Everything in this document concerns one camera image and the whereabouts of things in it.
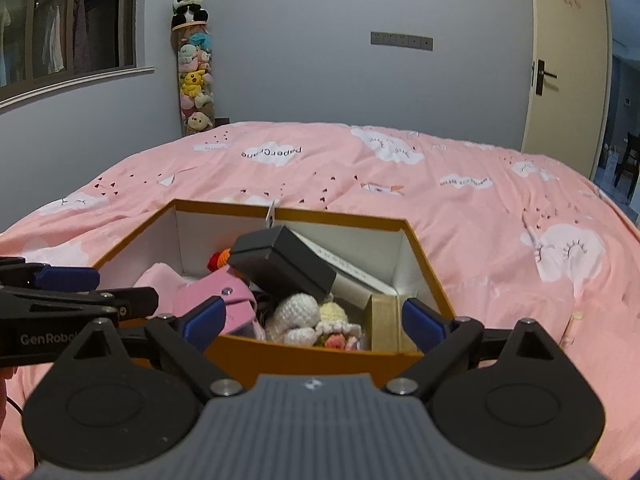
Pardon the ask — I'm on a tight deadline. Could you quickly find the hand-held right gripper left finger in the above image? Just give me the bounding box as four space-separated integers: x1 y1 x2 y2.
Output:
52 296 247 398

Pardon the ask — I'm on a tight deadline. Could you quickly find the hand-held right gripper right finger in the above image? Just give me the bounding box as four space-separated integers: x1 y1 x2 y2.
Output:
386 297 578 397

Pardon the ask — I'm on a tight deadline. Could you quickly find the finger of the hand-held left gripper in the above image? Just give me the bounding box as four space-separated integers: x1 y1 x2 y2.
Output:
0 286 160 322
0 257 101 291

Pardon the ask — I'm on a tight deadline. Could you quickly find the light pink cloth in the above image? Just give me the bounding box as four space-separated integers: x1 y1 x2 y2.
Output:
135 262 191 317

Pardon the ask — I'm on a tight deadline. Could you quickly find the pink stitched pouch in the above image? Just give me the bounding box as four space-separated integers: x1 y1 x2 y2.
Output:
172 269 259 338

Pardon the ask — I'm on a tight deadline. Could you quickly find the small tan box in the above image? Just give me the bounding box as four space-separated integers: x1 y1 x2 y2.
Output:
364 294 401 353

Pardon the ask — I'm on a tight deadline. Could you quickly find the orange and green plush toy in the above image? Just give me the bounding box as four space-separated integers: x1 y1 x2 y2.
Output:
207 249 236 273

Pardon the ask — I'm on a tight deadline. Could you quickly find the white glasses box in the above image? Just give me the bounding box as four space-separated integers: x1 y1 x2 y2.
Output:
292 230 398 311

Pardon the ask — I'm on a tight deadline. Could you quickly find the white and yellow crochet doll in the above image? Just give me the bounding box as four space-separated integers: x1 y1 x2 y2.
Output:
264 294 363 352

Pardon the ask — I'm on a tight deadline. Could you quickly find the small grey box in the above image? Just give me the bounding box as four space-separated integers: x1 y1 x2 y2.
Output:
227 226 337 301

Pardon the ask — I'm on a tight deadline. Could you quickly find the orange cardboard box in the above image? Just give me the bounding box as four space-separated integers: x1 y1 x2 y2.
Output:
92 199 457 388

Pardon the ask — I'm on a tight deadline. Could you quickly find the pink printed blanket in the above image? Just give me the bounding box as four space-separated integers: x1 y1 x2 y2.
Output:
0 121 640 480

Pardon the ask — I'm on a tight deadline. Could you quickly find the clear tube of plush toys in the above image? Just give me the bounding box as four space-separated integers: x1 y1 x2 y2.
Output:
176 22 217 137

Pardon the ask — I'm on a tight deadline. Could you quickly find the dark chair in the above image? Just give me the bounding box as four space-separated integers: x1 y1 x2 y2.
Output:
614 132 640 196

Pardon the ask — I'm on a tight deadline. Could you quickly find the panda plush toy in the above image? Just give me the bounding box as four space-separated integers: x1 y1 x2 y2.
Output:
171 0 210 31

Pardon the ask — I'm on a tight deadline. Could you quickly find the cream door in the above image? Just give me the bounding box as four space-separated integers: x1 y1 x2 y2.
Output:
520 0 615 181

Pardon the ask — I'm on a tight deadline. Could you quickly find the window frame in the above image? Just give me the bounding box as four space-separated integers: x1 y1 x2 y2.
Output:
0 0 155 111

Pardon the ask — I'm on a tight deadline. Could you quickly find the wall switch panel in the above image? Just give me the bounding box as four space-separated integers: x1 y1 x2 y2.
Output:
370 31 434 52

